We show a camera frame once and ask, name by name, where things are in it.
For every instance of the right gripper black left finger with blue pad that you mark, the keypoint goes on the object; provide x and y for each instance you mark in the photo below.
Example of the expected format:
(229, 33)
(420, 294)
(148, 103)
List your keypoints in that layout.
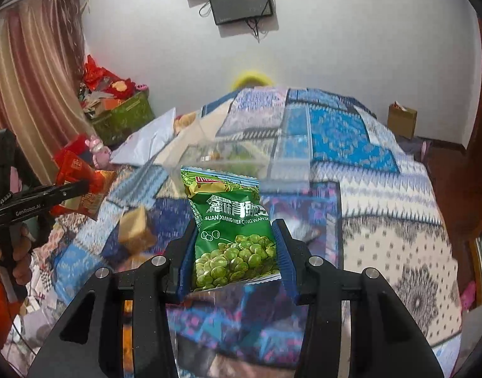
(87, 340)

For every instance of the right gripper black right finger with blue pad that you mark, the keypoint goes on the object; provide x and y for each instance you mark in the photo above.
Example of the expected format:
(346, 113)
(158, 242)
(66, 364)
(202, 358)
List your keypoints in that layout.
(385, 339)

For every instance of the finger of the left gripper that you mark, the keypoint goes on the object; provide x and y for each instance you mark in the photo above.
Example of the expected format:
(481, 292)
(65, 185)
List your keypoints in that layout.
(30, 203)

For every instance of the brown cake snack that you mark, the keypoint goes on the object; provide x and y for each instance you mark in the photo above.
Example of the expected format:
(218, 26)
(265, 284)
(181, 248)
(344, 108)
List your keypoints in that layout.
(135, 232)

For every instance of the green peas snack bag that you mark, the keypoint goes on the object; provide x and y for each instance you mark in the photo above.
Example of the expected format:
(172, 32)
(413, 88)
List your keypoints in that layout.
(235, 241)

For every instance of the clear plastic storage bin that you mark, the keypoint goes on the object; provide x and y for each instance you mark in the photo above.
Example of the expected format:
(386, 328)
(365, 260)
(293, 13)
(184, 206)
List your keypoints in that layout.
(280, 163)

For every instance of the red snack bag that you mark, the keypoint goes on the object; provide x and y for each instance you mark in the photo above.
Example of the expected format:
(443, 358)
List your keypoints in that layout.
(75, 164)

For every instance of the person's left hand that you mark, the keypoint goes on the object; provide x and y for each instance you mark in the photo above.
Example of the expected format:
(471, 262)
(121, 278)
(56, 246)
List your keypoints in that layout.
(21, 255)

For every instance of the pink plush toy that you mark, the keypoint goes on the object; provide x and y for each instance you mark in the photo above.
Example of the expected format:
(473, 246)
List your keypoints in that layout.
(99, 152)

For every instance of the striped pink curtain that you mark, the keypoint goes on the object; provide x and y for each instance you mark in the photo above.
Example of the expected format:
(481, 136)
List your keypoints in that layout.
(41, 66)

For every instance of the green storage box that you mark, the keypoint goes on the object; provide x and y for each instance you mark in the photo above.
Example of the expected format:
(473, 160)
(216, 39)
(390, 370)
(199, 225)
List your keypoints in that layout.
(116, 125)

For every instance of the red plush and paper pile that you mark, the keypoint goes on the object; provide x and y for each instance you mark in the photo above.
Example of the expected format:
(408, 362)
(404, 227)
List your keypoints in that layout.
(101, 90)

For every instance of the white pillow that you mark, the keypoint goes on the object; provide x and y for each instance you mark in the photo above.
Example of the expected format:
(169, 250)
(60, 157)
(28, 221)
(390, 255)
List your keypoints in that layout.
(145, 143)

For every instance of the patchwork patterned bed quilt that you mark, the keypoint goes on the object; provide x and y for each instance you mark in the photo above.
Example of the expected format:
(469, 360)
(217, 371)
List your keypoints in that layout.
(368, 203)

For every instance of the brown cardboard box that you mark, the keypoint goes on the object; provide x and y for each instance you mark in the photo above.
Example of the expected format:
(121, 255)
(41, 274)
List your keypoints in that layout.
(402, 120)

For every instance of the yellow round object behind bed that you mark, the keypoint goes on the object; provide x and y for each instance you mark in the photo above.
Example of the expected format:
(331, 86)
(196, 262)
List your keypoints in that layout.
(250, 79)

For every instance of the wall mounted black monitor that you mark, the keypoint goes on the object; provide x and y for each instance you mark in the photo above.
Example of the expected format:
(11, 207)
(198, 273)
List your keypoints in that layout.
(229, 11)

